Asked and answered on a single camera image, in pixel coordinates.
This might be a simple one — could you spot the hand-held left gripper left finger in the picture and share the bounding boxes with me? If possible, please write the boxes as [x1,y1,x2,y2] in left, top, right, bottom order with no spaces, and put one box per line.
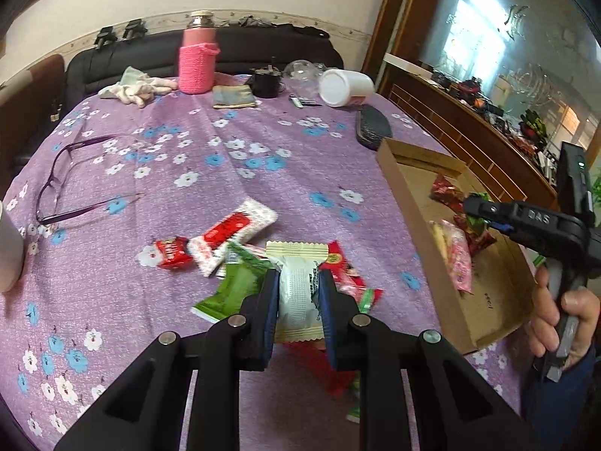
[54,268,282,451]

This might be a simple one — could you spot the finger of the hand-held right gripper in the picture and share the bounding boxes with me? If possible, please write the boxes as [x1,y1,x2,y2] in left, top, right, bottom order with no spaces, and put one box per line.
[486,216,517,236]
[462,195,515,219]

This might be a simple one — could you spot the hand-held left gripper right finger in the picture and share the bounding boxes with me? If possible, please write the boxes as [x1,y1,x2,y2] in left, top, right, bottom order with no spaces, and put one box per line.
[317,269,541,451]

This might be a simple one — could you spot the dark green candy packet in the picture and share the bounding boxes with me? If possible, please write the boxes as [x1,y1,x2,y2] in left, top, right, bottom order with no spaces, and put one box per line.
[453,192,491,236]

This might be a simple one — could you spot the white small cake packet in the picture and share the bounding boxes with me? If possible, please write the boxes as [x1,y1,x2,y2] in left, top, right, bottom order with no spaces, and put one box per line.
[265,241,329,344]

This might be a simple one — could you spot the dark red zigzag packet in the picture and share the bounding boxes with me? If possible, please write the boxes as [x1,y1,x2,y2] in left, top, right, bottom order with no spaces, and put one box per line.
[429,175,467,212]

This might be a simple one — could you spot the red green white packet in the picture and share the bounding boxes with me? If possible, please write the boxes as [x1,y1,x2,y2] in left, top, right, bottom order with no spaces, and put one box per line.
[319,241,385,315]

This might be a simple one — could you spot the green triangular packet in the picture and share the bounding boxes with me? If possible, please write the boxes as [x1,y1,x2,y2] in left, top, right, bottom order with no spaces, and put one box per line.
[192,254,275,325]

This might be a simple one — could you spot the pink checkered packet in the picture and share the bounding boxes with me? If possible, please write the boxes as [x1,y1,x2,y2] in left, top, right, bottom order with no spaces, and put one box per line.
[441,220,473,297]

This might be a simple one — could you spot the cardboard box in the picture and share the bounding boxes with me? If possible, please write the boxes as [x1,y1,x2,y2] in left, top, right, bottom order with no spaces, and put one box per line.
[376,138,538,355]

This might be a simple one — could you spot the red and white long packet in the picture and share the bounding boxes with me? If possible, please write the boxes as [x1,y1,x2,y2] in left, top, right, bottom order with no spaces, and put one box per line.
[189,197,279,279]

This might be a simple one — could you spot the clear green cookie packet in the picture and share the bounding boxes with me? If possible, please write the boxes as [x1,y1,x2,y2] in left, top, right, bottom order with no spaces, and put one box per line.
[345,399,366,426]

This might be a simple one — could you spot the small red packet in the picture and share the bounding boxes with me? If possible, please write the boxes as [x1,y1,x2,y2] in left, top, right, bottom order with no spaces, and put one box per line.
[153,236,193,271]

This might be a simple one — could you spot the person's right hand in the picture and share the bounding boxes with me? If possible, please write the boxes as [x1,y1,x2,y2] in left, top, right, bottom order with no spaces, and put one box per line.
[525,265,601,372]

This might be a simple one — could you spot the wooden sideboard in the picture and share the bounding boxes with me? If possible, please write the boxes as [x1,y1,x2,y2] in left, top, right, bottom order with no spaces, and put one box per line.
[361,0,601,212]

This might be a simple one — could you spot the green ornament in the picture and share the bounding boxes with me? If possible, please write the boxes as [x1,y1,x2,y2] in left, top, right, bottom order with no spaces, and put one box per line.
[519,108,550,139]

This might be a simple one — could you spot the red and black toy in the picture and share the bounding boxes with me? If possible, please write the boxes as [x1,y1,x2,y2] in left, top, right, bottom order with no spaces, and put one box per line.
[451,77,489,104]

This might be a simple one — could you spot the white flat box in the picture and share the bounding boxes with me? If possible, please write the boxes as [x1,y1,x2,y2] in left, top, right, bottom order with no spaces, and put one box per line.
[382,53,418,73]

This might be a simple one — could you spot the white jar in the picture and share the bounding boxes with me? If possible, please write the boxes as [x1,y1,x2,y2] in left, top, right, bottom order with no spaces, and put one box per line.
[318,68,375,108]

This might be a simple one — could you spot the person's blue clothing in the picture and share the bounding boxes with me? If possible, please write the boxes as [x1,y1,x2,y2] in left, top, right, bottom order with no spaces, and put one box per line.
[521,348,601,451]

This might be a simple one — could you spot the folded olive cloth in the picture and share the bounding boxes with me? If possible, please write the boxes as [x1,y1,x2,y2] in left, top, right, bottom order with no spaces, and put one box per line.
[212,85,258,110]

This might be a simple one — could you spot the clear plastic cup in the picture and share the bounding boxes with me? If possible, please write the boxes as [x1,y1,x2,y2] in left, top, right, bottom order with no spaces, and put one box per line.
[284,59,329,90]

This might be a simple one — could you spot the small black container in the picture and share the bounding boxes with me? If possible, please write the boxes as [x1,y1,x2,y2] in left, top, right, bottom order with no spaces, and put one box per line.
[246,67,285,99]

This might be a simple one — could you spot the purple glasses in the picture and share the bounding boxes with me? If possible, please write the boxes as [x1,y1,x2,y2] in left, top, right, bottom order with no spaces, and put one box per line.
[35,134,146,226]

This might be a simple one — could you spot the pink knit-sleeved bottle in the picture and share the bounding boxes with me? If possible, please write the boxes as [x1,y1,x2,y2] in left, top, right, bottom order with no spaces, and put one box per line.
[177,9,221,95]

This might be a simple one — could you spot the white gloves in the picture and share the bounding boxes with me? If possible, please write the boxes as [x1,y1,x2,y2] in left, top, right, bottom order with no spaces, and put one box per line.
[98,67,179,106]

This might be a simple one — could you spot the white mug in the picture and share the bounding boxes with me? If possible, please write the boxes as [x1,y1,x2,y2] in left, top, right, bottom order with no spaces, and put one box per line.
[0,200,25,294]

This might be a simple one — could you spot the black sofa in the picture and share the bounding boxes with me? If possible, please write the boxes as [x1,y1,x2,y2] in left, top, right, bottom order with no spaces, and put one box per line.
[63,23,343,118]

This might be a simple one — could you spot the dark cloth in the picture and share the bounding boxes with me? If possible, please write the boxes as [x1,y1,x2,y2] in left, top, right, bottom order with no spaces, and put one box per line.
[237,15,329,38]

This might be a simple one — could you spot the black clamp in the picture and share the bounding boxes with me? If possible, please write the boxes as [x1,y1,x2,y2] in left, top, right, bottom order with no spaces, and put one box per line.
[123,19,148,41]
[94,26,118,50]

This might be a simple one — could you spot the brown chair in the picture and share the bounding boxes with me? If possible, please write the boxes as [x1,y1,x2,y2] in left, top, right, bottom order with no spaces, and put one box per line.
[0,54,66,160]

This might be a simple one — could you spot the wall mirror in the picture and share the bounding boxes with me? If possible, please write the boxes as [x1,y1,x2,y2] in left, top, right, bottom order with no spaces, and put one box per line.
[394,0,601,184]

